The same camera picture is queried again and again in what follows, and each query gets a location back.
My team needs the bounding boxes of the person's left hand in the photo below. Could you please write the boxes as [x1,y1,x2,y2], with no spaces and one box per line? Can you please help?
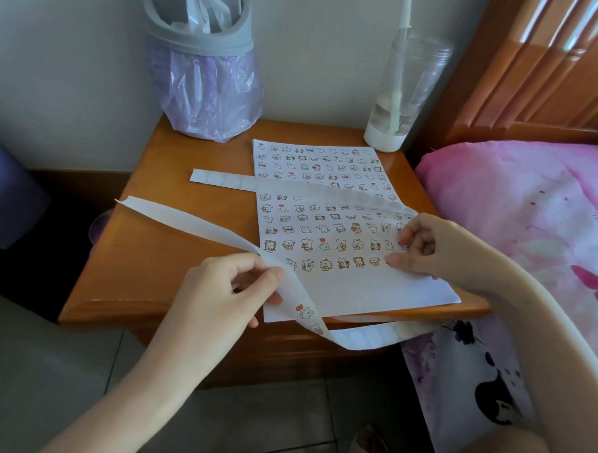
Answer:
[146,249,288,377]

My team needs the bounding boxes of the person's right hand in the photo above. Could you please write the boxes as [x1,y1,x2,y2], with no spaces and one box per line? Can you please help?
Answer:
[383,211,520,299]

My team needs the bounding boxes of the white paper sheet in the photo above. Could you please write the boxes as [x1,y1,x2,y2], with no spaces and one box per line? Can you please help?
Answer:
[244,138,469,333]

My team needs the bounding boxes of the long white sticker strip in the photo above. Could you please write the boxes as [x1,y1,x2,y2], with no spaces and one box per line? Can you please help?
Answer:
[109,165,448,355]

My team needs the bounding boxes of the rows of stuck cartoon stickers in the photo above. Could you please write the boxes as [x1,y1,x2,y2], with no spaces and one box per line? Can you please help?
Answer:
[249,142,417,278]

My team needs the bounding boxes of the person's right forearm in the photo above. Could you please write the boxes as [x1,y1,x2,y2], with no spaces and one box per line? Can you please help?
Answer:
[472,256,598,453]

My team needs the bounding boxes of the person's left forearm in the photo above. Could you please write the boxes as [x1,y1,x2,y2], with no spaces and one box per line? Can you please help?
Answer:
[37,340,211,453]

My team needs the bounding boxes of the wooden nightstand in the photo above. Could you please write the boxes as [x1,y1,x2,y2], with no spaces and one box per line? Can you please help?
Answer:
[55,110,500,401]

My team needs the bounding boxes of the pink floral bedding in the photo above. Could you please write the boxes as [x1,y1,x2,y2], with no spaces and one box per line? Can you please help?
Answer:
[397,136,598,453]

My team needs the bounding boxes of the clear cup with white base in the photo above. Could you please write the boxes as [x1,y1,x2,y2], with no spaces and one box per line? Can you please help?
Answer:
[362,31,455,156]

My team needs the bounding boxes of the purple plastic container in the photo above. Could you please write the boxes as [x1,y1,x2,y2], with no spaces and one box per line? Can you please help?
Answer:
[88,209,115,246]

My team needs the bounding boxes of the wooden bed headboard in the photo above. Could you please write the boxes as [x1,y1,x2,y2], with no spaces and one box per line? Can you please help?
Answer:
[410,0,598,168]

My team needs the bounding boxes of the pink slipper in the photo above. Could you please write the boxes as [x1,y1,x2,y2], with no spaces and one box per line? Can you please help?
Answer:
[346,421,395,453]

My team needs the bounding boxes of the purple plastic bin bag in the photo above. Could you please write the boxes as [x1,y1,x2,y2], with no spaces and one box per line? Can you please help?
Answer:
[142,37,266,145]

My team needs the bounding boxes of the purple rolled mat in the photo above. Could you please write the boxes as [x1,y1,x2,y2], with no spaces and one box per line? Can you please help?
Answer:
[0,130,53,261]

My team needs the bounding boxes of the white straw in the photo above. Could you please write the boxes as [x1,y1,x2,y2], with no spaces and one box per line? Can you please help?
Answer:
[389,0,414,136]

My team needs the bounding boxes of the grey trash bin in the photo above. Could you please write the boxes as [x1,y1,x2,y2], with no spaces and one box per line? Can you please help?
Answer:
[138,0,256,58]

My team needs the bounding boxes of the white backing scraps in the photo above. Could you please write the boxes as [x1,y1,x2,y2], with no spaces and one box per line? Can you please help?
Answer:
[168,0,236,36]

